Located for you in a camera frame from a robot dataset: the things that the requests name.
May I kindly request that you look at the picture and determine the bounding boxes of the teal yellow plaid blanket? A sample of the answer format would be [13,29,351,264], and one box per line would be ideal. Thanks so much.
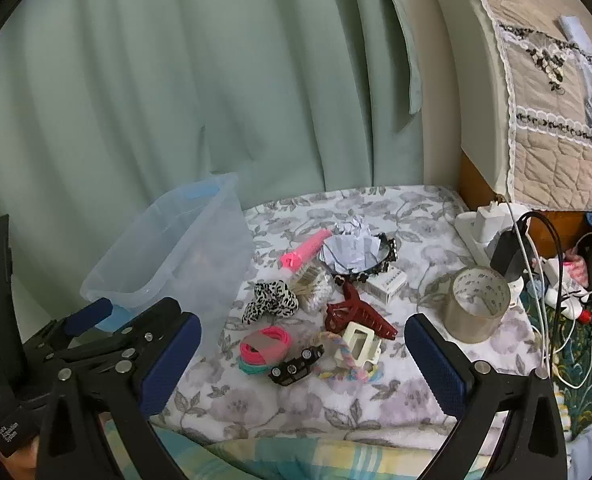
[98,417,499,480]

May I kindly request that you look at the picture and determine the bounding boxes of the white paper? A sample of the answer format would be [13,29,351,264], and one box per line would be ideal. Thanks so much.
[321,232,384,274]

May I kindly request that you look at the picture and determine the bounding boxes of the clear tape roll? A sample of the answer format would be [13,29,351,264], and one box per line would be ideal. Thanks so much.
[443,265,513,345]

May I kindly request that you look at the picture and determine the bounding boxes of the black power adapter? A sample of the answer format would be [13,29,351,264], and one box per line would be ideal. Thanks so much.
[490,230,533,282]

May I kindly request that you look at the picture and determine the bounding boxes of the black cable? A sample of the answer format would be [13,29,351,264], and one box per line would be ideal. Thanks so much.
[515,210,566,378]

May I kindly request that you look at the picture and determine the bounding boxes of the clear plastic storage container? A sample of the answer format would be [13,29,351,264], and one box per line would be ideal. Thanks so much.
[80,172,258,335]

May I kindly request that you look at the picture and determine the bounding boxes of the dark red claw clip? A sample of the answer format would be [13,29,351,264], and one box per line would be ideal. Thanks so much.
[324,281,399,342]

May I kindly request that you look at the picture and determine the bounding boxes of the white paper slip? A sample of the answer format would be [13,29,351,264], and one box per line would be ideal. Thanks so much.
[557,14,592,47]

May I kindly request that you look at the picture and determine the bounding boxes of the pale green fabric panel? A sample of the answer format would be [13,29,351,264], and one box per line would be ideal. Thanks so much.
[375,0,425,115]

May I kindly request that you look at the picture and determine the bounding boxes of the cotton swab pack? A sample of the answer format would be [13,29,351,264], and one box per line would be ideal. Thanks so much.
[287,264,333,312]

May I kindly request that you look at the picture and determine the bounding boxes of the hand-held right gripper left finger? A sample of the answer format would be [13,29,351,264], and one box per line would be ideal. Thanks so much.
[35,311,203,480]

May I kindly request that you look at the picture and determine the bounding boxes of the dark green floral fabric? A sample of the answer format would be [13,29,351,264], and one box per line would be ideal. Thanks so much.
[518,280,592,443]

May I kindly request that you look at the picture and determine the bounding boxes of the beige quilted lace cover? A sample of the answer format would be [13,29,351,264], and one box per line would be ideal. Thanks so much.
[453,0,592,212]

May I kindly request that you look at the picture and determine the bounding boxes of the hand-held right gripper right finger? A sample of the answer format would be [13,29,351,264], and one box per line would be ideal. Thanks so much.
[404,312,569,480]

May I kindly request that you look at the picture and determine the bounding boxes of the cream rectangular claw clip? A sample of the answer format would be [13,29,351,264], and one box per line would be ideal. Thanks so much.
[333,322,382,368]

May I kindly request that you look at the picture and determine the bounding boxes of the small white box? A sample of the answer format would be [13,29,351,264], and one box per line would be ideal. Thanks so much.
[365,266,408,304]

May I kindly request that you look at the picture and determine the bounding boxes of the black white spotted scrunchie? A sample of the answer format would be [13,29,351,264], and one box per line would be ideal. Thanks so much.
[241,280,302,326]

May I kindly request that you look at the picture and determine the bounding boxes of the black flower headband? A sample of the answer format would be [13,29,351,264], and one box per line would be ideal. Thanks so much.
[326,230,400,284]

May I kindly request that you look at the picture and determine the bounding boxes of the pale green curtain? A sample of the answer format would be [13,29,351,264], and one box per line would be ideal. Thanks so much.
[0,0,427,391]

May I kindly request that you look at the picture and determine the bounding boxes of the white cable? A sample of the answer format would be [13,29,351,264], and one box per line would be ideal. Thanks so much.
[498,199,592,391]

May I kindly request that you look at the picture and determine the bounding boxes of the cream padded headboard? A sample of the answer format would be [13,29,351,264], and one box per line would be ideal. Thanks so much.
[418,0,519,197]

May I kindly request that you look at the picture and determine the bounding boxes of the white power strip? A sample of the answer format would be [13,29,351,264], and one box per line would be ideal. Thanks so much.
[455,209,524,306]

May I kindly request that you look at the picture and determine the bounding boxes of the brown wooden cabinet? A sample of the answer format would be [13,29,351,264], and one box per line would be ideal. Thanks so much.
[457,151,592,263]

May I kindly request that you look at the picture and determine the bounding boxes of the teal hair tie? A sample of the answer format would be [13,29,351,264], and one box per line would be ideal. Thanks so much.
[236,355,278,377]

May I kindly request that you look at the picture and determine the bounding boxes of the white bottle red cap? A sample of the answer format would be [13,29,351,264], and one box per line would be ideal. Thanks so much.
[545,285,592,325]

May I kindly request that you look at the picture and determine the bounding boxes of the pink hair tie bundle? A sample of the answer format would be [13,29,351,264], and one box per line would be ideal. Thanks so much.
[239,325,294,367]

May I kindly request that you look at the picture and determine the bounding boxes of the grey floral blanket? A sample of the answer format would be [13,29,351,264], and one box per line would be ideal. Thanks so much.
[148,185,552,453]

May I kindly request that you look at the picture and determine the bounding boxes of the white charger plug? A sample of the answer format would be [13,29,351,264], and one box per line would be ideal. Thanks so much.
[473,202,503,244]

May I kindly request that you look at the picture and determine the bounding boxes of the pastel braided rope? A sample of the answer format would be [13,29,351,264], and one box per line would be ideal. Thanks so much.
[315,330,385,384]

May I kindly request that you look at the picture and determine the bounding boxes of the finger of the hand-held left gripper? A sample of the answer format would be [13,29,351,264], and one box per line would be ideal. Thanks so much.
[66,298,183,370]
[22,298,113,367]

